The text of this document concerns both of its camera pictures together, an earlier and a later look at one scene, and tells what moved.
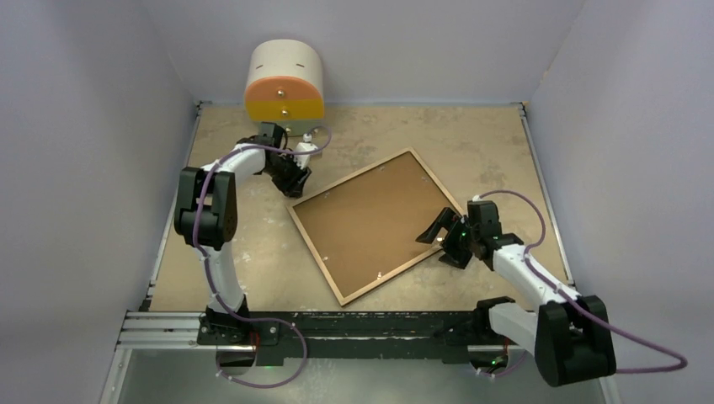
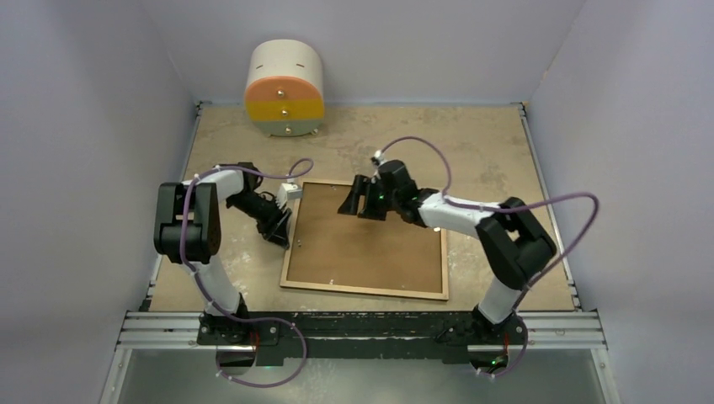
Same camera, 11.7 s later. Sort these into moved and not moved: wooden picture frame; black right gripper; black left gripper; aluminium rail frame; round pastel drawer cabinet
Moved: wooden picture frame; black right gripper; black left gripper
Not moved: round pastel drawer cabinet; aluminium rail frame
